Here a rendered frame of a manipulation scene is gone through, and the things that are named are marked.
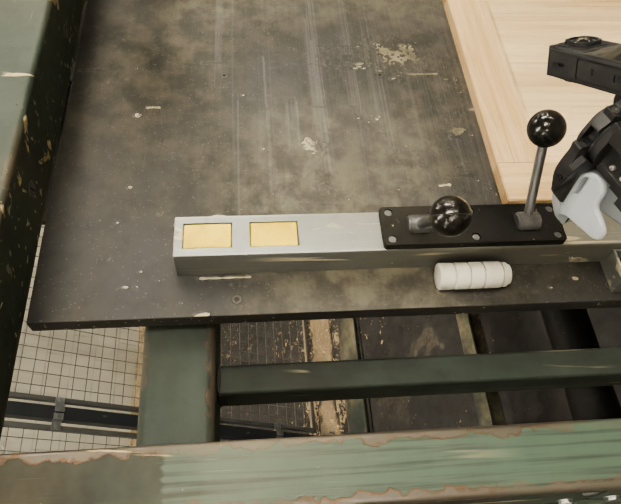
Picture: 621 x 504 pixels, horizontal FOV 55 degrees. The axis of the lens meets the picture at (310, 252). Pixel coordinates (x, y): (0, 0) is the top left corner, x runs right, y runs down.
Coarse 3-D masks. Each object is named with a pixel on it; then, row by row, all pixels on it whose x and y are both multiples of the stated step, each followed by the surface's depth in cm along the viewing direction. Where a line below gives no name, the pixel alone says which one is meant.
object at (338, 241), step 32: (192, 224) 64; (320, 224) 64; (352, 224) 65; (608, 224) 67; (192, 256) 61; (224, 256) 62; (256, 256) 62; (288, 256) 63; (320, 256) 63; (352, 256) 64; (384, 256) 64; (416, 256) 65; (448, 256) 65; (480, 256) 66; (512, 256) 66; (544, 256) 67; (576, 256) 67
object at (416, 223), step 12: (432, 204) 54; (444, 204) 52; (456, 204) 52; (468, 204) 53; (408, 216) 64; (420, 216) 63; (432, 216) 53; (444, 216) 52; (456, 216) 52; (468, 216) 52; (408, 228) 63; (420, 228) 63; (432, 228) 63; (444, 228) 52; (456, 228) 52
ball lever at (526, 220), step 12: (540, 120) 59; (552, 120) 58; (564, 120) 59; (528, 132) 60; (540, 132) 59; (552, 132) 58; (564, 132) 59; (540, 144) 60; (552, 144) 59; (540, 156) 61; (540, 168) 62; (540, 180) 62; (528, 192) 63; (528, 204) 64; (516, 216) 65; (528, 216) 64; (540, 216) 64; (528, 228) 64
